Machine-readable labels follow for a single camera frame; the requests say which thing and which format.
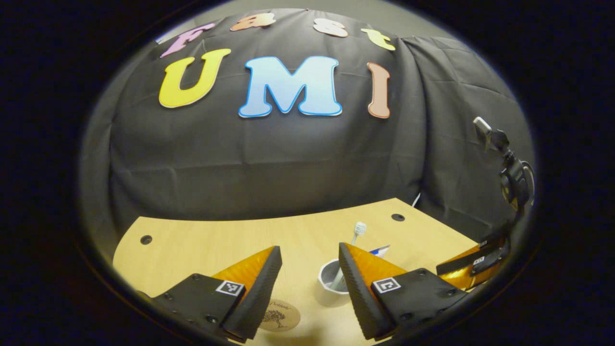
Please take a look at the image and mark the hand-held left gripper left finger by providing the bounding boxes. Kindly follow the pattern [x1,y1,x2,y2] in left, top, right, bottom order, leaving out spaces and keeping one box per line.
[137,246,283,344]

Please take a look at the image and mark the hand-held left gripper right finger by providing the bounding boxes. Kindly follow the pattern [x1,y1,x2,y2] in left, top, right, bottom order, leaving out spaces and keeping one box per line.
[338,242,469,342]

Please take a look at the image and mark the round wooden coaster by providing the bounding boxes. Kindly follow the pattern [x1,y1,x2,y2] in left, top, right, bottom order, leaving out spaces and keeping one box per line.
[259,299,301,332]

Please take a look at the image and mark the white cup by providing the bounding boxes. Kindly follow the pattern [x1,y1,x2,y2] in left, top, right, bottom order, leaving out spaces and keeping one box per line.
[317,259,350,308]

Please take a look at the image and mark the white toothbrush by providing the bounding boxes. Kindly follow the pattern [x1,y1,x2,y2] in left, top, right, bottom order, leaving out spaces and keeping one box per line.
[329,222,368,291]

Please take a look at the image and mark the wooden desktop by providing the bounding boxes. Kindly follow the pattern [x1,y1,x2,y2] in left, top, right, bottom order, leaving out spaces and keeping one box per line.
[112,197,481,346]

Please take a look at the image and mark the black backdrop cloth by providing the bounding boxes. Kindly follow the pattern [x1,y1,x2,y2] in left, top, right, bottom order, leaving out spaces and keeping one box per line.
[79,9,535,260]

